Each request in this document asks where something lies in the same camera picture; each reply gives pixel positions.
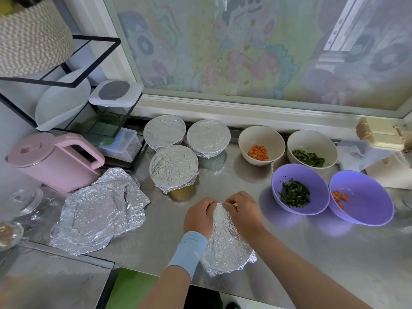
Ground person's left hand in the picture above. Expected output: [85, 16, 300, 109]
[184, 197, 220, 239]

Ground person's right hand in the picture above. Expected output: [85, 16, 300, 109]
[223, 191, 267, 242]

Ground yellow bowl with greens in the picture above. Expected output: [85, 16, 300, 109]
[169, 183, 198, 202]

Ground foil-covered bowl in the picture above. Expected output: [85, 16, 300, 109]
[186, 119, 232, 160]
[149, 145, 200, 194]
[200, 203, 258, 278]
[143, 114, 187, 152]

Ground purple bowl chopped greens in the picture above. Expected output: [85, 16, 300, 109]
[272, 163, 331, 216]

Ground white bowl carrot pieces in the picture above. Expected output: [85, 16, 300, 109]
[238, 125, 287, 167]

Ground beige bowl with greens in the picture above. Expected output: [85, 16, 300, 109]
[286, 130, 339, 170]

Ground stack of aluminium foil sheets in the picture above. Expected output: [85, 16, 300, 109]
[50, 167, 151, 256]

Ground purple bowl carrot pieces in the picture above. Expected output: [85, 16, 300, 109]
[328, 170, 395, 227]

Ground person's left forearm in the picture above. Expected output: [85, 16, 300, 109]
[138, 266, 193, 309]

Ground person's right forearm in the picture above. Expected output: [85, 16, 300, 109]
[251, 230, 374, 309]

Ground stainless steel countertop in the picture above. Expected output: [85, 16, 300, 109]
[0, 125, 412, 309]

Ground light blue wristband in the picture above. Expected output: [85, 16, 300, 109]
[167, 231, 209, 281]

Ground black trousers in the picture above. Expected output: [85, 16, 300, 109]
[183, 285, 242, 309]

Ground green floor mat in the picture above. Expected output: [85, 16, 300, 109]
[106, 267, 158, 309]

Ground clear plastic box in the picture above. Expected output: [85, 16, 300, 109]
[98, 127, 142, 164]

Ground beige round object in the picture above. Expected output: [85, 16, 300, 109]
[356, 117, 406, 152]

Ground pink electric kettle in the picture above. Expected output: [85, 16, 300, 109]
[6, 132, 106, 196]

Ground window with cartoon film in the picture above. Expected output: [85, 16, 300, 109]
[64, 0, 412, 139]

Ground clear glass jar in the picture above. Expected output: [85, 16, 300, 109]
[0, 186, 45, 219]

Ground white plate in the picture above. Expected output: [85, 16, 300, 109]
[35, 69, 91, 132]

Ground black metal rack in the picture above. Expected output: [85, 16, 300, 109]
[0, 35, 142, 148]

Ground yellow item in basket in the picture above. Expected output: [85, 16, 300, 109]
[0, 0, 17, 15]

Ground woven rope basket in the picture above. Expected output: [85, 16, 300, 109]
[0, 0, 76, 79]

